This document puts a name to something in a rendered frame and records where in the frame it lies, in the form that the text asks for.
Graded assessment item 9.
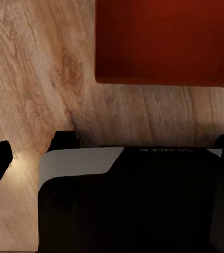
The storage box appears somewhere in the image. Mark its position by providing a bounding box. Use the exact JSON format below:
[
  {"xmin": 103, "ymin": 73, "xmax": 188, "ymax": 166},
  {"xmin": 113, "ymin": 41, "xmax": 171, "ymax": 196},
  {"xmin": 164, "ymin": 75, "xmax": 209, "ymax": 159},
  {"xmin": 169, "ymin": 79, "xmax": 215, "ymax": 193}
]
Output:
[{"xmin": 94, "ymin": 0, "xmax": 224, "ymax": 87}]

